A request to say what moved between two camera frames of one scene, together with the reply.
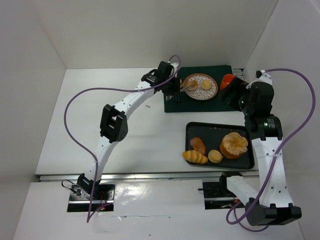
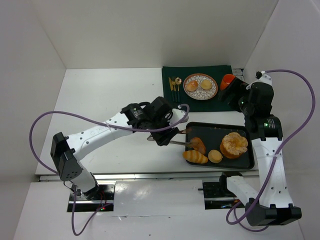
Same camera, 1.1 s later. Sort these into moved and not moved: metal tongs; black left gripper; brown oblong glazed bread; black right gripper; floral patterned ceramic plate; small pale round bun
Moved: black left gripper; metal tongs
Not moved: brown oblong glazed bread; small pale round bun; black right gripper; floral patterned ceramic plate
